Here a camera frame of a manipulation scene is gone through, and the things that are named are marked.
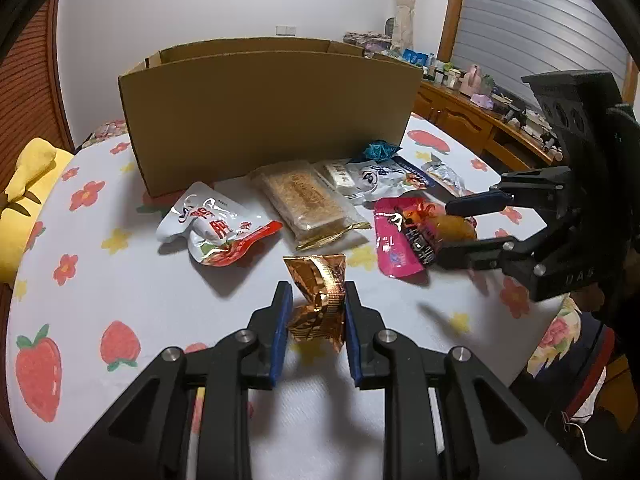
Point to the white long snack bar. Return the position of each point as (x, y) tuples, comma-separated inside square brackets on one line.
[(343, 176)]

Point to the silver foil snack packet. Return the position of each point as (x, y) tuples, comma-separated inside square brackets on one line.
[(446, 177)]

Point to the pink snack packet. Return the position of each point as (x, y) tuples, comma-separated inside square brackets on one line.
[(410, 230)]

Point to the beige curtain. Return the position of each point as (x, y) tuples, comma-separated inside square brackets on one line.
[(402, 37)]

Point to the gold foil snack packet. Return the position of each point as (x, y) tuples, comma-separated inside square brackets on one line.
[(321, 281)]

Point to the teal foil candy wrapper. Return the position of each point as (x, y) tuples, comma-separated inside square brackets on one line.
[(380, 151)]

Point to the folded clothes pile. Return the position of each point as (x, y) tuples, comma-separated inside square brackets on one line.
[(369, 41)]

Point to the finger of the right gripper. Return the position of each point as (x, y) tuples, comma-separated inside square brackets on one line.
[(490, 254), (546, 191)]

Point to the white blue snack packet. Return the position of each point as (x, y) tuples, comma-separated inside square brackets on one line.
[(391, 178)]

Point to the brown louvered wardrobe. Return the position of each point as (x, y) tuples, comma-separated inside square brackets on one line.
[(31, 104)]

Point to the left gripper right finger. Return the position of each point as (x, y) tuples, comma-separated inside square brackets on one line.
[(447, 416)]

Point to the yellow Pikachu plush toy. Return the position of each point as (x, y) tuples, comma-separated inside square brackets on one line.
[(37, 169)]

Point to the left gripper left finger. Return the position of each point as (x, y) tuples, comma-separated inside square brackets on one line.
[(145, 433)]

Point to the clear wrapped biscuit pack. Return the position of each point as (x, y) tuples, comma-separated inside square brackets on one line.
[(316, 213)]

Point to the pink water bottle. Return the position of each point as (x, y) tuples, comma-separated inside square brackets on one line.
[(471, 82)]

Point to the blue box on sideboard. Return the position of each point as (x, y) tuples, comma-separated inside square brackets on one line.
[(415, 58)]

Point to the grey window blind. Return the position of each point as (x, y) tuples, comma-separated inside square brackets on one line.
[(510, 39)]

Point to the strawberry print table cloth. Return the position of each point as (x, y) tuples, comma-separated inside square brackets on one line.
[(98, 296)]

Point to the white red snack pouch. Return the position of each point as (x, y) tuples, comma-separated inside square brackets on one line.
[(218, 231)]

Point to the floral bed quilt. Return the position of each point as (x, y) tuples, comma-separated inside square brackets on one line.
[(567, 370)]

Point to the brown cardboard box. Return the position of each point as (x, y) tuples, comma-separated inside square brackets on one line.
[(219, 109)]

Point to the wooden sideboard cabinet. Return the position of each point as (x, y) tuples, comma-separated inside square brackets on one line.
[(481, 131)]

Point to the white wall switch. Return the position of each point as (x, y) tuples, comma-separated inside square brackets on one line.
[(283, 30)]

